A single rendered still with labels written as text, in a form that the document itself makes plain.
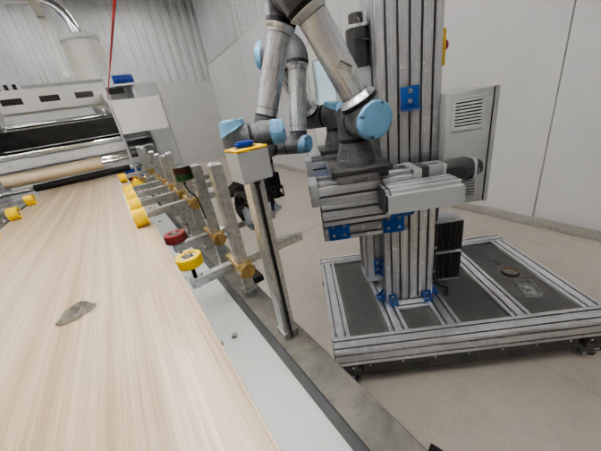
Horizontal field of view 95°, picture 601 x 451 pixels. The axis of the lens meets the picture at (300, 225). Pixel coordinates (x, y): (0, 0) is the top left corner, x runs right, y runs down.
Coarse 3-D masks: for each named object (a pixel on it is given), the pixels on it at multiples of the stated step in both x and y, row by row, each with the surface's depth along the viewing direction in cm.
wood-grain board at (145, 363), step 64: (64, 192) 240; (0, 256) 116; (64, 256) 104; (128, 256) 95; (0, 320) 71; (128, 320) 62; (192, 320) 59; (0, 384) 51; (64, 384) 49; (128, 384) 47; (192, 384) 45; (0, 448) 40; (64, 448) 38; (128, 448) 37; (192, 448) 36; (256, 448) 35
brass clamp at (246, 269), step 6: (228, 258) 97; (234, 264) 93; (240, 264) 91; (246, 264) 91; (234, 270) 96; (240, 270) 90; (246, 270) 90; (252, 270) 92; (240, 276) 92; (246, 276) 91
